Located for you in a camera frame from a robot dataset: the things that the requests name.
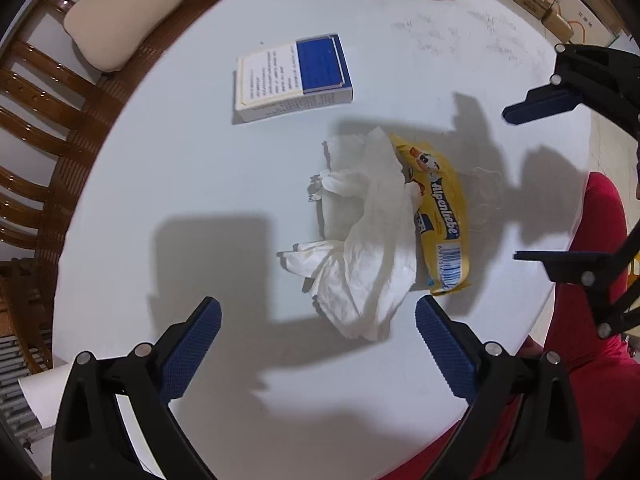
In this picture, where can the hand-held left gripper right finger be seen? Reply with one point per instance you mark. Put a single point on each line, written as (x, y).
(447, 350)

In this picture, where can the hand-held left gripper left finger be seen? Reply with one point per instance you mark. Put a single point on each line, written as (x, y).
(192, 350)

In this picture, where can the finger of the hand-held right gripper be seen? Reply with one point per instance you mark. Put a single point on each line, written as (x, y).
(575, 265)
(540, 102)

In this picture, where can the white tissue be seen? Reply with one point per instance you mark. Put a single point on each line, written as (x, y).
(370, 240)

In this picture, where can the yellow candy wrapper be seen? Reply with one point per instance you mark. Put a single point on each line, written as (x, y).
(445, 200)

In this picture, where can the row of cardboard boxes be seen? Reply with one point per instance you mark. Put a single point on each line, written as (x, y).
(555, 0)

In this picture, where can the clear plastic wrap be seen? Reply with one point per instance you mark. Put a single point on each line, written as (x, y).
(487, 195)

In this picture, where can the white paper towel roll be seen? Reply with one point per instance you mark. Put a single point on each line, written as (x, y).
(45, 400)

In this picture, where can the grey radiator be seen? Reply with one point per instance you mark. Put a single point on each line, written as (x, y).
(17, 385)

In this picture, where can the white and blue box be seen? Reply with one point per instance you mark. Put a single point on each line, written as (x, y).
(295, 77)

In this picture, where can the wooden slatted bench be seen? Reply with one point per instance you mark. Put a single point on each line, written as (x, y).
(30, 120)

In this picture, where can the beige cushion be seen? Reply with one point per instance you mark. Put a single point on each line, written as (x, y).
(120, 10)

